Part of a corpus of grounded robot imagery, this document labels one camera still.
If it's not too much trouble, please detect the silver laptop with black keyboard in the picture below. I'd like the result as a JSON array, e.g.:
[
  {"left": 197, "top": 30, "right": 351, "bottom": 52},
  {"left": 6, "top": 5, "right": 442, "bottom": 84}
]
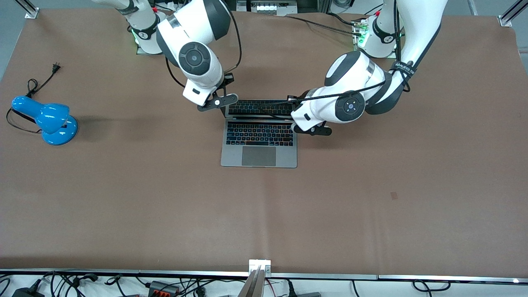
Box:
[{"left": 221, "top": 99, "right": 298, "bottom": 169}]

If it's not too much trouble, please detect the grey electrical box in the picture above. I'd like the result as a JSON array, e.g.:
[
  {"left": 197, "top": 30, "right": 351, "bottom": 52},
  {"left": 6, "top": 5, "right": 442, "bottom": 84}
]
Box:
[{"left": 237, "top": 0, "right": 298, "bottom": 16}]

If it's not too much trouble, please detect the brown table cover mat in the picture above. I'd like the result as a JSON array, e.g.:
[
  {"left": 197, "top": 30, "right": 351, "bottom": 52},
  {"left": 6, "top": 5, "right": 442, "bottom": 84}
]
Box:
[{"left": 0, "top": 8, "right": 528, "bottom": 278}]

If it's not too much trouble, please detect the blue desk lamp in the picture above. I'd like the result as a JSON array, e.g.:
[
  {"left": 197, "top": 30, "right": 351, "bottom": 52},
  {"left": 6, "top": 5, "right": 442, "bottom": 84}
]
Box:
[{"left": 11, "top": 96, "right": 78, "bottom": 146}]

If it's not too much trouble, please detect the black and orange power brick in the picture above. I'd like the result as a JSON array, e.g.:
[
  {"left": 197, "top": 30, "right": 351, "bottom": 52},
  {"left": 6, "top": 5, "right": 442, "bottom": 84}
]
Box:
[{"left": 148, "top": 280, "right": 181, "bottom": 296}]

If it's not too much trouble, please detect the black power adapter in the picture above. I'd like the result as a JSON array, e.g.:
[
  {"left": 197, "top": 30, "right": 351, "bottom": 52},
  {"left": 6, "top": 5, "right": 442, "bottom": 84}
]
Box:
[{"left": 12, "top": 287, "right": 45, "bottom": 297}]

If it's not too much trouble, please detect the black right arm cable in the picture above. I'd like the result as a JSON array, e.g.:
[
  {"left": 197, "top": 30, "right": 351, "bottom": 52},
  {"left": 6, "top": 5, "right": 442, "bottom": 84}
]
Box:
[{"left": 165, "top": 0, "right": 243, "bottom": 89}]

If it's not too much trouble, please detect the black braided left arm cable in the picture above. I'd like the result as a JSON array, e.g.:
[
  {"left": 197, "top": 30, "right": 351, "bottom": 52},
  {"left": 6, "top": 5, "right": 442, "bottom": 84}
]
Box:
[{"left": 295, "top": 0, "right": 415, "bottom": 104}]

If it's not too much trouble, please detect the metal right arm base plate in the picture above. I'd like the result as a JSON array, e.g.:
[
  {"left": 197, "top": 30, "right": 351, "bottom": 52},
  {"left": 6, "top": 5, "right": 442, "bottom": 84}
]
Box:
[{"left": 135, "top": 39, "right": 165, "bottom": 55}]

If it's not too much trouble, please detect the black cable to base plate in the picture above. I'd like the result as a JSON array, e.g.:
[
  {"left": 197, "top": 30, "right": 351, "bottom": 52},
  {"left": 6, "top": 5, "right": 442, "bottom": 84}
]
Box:
[
  {"left": 285, "top": 15, "right": 364, "bottom": 37},
  {"left": 328, "top": 12, "right": 357, "bottom": 26}
]

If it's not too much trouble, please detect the black velcro cable strap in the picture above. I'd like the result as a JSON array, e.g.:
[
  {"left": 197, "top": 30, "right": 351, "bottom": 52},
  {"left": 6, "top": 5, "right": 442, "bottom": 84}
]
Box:
[{"left": 390, "top": 62, "right": 416, "bottom": 78}]

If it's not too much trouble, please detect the black lamp power cord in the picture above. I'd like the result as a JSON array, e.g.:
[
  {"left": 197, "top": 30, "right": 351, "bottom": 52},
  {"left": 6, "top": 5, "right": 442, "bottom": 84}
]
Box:
[{"left": 6, "top": 62, "right": 62, "bottom": 134}]

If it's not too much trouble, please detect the aluminium camera mount profile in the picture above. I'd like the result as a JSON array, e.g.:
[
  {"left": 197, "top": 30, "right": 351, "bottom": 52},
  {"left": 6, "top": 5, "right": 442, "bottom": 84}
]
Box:
[{"left": 237, "top": 259, "right": 272, "bottom": 297}]

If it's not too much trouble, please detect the aluminium frame post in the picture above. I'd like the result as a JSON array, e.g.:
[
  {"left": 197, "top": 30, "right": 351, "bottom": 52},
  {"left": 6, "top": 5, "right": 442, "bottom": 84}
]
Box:
[
  {"left": 498, "top": 0, "right": 528, "bottom": 27},
  {"left": 14, "top": 0, "right": 40, "bottom": 19}
]

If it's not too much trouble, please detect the aluminium table edge rail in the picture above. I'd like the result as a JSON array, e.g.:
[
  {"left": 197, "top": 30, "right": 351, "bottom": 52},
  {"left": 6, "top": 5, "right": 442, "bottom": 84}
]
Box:
[{"left": 0, "top": 269, "right": 528, "bottom": 283}]

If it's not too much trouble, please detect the black looped floor cable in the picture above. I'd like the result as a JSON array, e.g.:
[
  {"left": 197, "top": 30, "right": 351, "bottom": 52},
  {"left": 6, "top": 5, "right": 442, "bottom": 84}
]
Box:
[{"left": 412, "top": 280, "right": 451, "bottom": 292}]

